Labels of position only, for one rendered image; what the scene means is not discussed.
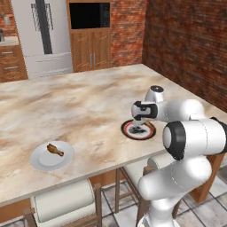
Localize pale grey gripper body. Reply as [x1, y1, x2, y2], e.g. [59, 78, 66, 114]
[133, 117, 150, 129]

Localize red and black rimmed plate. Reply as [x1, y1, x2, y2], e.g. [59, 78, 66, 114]
[120, 118, 157, 141]

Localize wooden counter support panel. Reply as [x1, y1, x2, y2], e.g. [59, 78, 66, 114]
[188, 152, 227, 205]

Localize brown chicken drumstick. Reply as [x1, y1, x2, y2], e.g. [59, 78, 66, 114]
[46, 143, 66, 158]

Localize white plate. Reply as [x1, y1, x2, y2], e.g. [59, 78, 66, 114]
[28, 140, 75, 173]

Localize white cushioned wooden stool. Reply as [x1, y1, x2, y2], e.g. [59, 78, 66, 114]
[22, 177, 103, 227]
[113, 152, 182, 227]

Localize wooden cupboard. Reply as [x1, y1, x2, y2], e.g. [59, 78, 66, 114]
[66, 0, 113, 74]

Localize black microwave oven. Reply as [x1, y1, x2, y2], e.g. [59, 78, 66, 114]
[68, 2, 111, 30]

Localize white fridge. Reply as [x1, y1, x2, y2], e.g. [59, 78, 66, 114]
[10, 0, 74, 80]

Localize wooden drawer unit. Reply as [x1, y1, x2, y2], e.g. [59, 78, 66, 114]
[0, 43, 29, 83]

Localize grey wall socket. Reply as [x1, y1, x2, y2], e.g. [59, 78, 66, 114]
[3, 15, 12, 27]

